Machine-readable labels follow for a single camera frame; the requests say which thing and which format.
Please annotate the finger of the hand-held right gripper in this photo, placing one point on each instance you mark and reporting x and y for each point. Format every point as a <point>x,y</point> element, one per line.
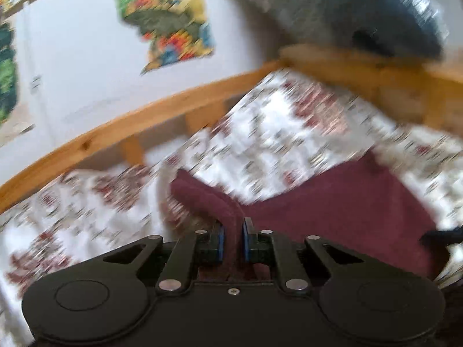
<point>443,236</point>

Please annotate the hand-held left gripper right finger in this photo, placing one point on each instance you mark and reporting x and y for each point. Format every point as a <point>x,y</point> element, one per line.
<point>246,243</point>

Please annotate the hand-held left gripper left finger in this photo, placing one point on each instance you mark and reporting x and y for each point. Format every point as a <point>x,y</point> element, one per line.
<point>219,243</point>

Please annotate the maroon towel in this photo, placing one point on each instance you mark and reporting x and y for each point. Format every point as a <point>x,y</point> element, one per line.
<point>343,217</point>

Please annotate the floral bedsheet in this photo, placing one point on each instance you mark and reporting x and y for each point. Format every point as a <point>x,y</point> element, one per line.
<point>282,133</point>

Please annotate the wooden bed frame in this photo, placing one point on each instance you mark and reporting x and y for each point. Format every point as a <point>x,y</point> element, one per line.
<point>108,130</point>

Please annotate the colourful cartoon wall poster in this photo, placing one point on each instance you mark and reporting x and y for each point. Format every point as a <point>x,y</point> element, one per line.
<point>166,18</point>

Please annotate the green wall poster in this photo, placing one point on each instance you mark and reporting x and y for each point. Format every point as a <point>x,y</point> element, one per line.
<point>7,72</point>

